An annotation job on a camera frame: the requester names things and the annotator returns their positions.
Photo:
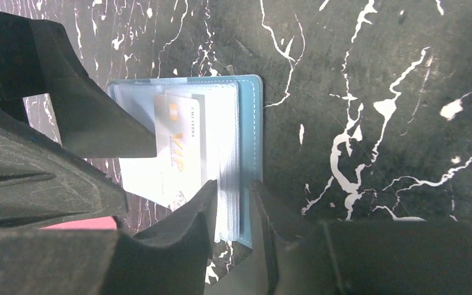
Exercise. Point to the blue leather card holder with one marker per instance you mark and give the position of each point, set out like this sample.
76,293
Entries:
231,141

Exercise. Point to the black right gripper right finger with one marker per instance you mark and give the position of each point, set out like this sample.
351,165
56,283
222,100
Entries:
296,256

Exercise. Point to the pink plastic tray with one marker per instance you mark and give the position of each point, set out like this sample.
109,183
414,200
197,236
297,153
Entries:
104,223

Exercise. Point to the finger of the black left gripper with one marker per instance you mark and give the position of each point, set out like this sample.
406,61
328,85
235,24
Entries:
36,58
42,184

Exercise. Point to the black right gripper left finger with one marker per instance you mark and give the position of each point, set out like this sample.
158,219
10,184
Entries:
169,257

